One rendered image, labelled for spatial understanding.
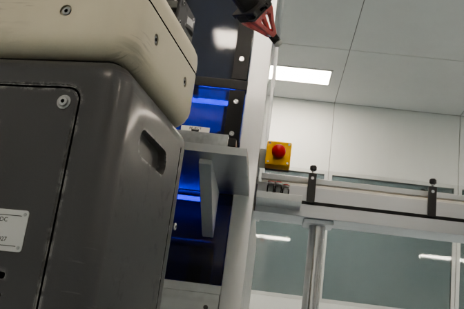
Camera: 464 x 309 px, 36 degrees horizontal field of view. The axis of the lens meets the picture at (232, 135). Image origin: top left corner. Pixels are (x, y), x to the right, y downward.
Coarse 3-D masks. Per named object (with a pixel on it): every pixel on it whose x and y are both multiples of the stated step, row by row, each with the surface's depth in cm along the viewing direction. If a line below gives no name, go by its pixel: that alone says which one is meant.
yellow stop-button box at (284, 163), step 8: (272, 144) 205; (288, 144) 205; (288, 152) 204; (272, 160) 203; (280, 160) 203; (288, 160) 203; (264, 168) 209; (272, 168) 207; (280, 168) 206; (288, 168) 205
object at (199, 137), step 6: (180, 132) 168; (186, 132) 168; (192, 132) 168; (198, 132) 168; (204, 132) 168; (186, 138) 168; (192, 138) 167; (198, 138) 167; (204, 138) 167; (210, 138) 167; (216, 138) 167; (222, 138) 167; (228, 138) 167; (216, 144) 167; (222, 144) 167
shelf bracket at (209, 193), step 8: (200, 160) 169; (208, 160) 169; (200, 168) 171; (208, 168) 170; (200, 176) 173; (208, 176) 173; (200, 184) 176; (208, 184) 176; (216, 184) 189; (200, 192) 179; (208, 192) 179; (216, 192) 192; (200, 200) 182; (208, 200) 182; (216, 200) 195; (208, 208) 185; (216, 208) 198; (208, 216) 188; (208, 224) 191; (208, 232) 194
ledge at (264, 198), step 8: (256, 192) 201; (264, 192) 201; (272, 192) 201; (256, 200) 205; (264, 200) 204; (272, 200) 202; (280, 200) 201; (288, 200) 200; (296, 200) 200; (288, 208) 210; (296, 208) 209
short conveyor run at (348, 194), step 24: (312, 168) 212; (312, 192) 211; (336, 192) 211; (360, 192) 220; (384, 192) 214; (408, 192) 213; (432, 192) 209; (264, 216) 216; (288, 216) 212; (312, 216) 209; (336, 216) 209; (360, 216) 209; (384, 216) 209; (408, 216) 208; (432, 216) 207; (456, 216) 208; (456, 240) 214
